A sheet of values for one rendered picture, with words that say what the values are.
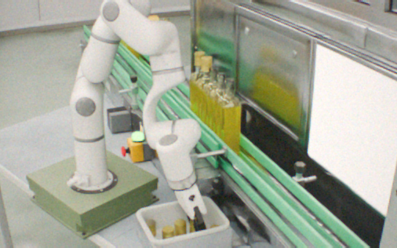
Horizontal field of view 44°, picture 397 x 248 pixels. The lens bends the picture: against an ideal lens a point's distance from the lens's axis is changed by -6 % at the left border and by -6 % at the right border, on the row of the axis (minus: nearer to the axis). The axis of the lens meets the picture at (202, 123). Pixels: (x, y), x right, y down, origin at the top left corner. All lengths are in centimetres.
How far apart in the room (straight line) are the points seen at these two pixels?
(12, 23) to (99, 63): 596
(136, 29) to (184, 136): 29
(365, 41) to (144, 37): 52
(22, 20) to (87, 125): 592
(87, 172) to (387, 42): 93
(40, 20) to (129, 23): 612
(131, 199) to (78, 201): 17
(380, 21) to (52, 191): 104
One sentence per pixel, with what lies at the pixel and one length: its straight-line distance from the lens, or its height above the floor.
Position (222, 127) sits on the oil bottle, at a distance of 156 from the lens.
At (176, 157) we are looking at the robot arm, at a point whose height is 105.
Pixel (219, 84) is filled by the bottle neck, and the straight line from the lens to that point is 158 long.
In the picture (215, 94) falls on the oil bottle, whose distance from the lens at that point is 158.
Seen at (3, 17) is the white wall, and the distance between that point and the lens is 733.
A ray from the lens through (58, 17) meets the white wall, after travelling 740.
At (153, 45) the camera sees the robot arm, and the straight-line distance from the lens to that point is 127.
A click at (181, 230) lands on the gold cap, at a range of 146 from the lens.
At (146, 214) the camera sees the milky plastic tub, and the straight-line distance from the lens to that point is 148.
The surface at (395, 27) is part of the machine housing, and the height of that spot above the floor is 141.
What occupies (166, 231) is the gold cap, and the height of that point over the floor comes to 81.
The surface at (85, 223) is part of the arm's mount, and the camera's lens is 151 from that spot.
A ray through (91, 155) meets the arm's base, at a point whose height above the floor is 95.
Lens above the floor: 164
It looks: 24 degrees down
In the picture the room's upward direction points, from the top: straight up
